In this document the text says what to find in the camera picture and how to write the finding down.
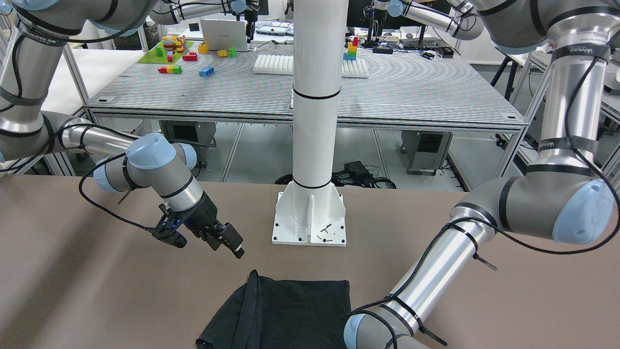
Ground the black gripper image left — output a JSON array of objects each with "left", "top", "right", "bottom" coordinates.
[{"left": 182, "top": 192, "right": 245, "bottom": 259}]

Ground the black printed t-shirt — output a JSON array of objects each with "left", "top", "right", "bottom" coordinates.
[{"left": 195, "top": 270, "right": 351, "bottom": 349}]

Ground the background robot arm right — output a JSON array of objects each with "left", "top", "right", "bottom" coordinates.
[{"left": 372, "top": 0, "right": 484, "bottom": 41}]

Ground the silver robot arm image left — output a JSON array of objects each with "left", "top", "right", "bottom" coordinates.
[{"left": 1, "top": 0, "right": 244, "bottom": 258}]

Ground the silver robot arm image right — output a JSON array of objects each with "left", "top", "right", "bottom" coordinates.
[{"left": 343, "top": 0, "right": 619, "bottom": 349}]

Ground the white central pillar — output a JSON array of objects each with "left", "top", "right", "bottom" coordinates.
[{"left": 272, "top": 0, "right": 348, "bottom": 247}]

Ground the grey control box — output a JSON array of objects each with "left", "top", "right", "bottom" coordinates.
[
  {"left": 400, "top": 130, "right": 452, "bottom": 176},
  {"left": 159, "top": 121, "right": 217, "bottom": 168}
]

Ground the blue toy brick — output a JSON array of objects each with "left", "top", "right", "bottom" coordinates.
[{"left": 199, "top": 66, "right": 215, "bottom": 77}]

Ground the red yellow green brick bar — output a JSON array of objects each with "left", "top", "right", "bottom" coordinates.
[{"left": 157, "top": 64, "right": 182, "bottom": 74}]

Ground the white ribbed tray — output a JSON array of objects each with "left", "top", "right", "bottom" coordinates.
[{"left": 253, "top": 54, "right": 370, "bottom": 78}]

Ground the green building plate with bricks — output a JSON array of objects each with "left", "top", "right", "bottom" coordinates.
[{"left": 138, "top": 35, "right": 194, "bottom": 64}]

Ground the white laptop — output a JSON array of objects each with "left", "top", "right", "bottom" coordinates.
[{"left": 200, "top": 19, "right": 248, "bottom": 52}]

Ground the large aluminium workbench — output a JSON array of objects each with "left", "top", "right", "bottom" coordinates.
[{"left": 83, "top": 36, "right": 529, "bottom": 193}]

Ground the stacked coloured brick tower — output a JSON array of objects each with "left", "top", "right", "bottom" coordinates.
[{"left": 343, "top": 37, "right": 359, "bottom": 61}]

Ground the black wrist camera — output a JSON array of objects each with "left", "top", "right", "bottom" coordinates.
[{"left": 149, "top": 203, "right": 187, "bottom": 248}]

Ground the black cable bundle on floor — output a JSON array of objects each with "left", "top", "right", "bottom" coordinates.
[{"left": 275, "top": 161, "right": 397, "bottom": 190}]

